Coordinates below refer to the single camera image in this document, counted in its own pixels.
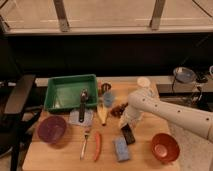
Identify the black eraser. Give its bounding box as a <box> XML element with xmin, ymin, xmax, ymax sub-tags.
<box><xmin>121</xmin><ymin>125</ymin><xmax>135</xmax><ymax>145</ymax></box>

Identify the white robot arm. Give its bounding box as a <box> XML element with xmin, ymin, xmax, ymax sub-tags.
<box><xmin>119</xmin><ymin>88</ymin><xmax>213</xmax><ymax>143</ymax></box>

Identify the red bowl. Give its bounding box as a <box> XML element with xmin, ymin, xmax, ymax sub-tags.
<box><xmin>150</xmin><ymin>133</ymin><xmax>180</xmax><ymax>164</ymax></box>

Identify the purple bowl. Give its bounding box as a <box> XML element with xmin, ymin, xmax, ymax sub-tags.
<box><xmin>37</xmin><ymin>116</ymin><xmax>67</xmax><ymax>144</ymax></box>

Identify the bunch of dark grapes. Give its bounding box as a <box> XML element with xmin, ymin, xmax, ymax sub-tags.
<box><xmin>110</xmin><ymin>103</ymin><xmax>128</xmax><ymax>118</ymax></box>

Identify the blue sponge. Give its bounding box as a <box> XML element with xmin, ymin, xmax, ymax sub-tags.
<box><xmin>113</xmin><ymin>137</ymin><xmax>130</xmax><ymax>162</ymax></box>

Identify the yellow banana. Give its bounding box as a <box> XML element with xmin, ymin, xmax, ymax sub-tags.
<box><xmin>97</xmin><ymin>104</ymin><xmax>108</xmax><ymax>126</ymax></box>

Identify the orange carrot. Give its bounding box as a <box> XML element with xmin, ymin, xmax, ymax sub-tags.
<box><xmin>94</xmin><ymin>132</ymin><xmax>102</xmax><ymax>162</ymax></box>

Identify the white cup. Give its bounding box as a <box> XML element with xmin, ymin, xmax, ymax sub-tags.
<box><xmin>137</xmin><ymin>77</ymin><xmax>151</xmax><ymax>88</ymax></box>

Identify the silver fork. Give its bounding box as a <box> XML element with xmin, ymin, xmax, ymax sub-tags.
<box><xmin>80</xmin><ymin>127</ymin><xmax>91</xmax><ymax>160</ymax></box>

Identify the grey cloth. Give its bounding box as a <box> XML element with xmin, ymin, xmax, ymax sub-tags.
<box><xmin>69</xmin><ymin>109</ymin><xmax>93</xmax><ymax>127</ymax></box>

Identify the grey dish on shelf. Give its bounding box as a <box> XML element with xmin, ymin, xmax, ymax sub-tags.
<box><xmin>173</xmin><ymin>67</ymin><xmax>196</xmax><ymax>83</ymax></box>

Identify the green plastic tray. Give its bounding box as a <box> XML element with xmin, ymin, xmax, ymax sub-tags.
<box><xmin>44</xmin><ymin>74</ymin><xmax>98</xmax><ymax>113</ymax></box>

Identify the black chair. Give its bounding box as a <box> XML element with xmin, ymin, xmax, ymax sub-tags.
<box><xmin>0</xmin><ymin>75</ymin><xmax>42</xmax><ymax>171</ymax></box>

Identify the black handled ice cream scoop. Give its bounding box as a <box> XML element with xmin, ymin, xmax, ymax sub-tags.
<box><xmin>79</xmin><ymin>89</ymin><xmax>88</xmax><ymax>122</ymax></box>

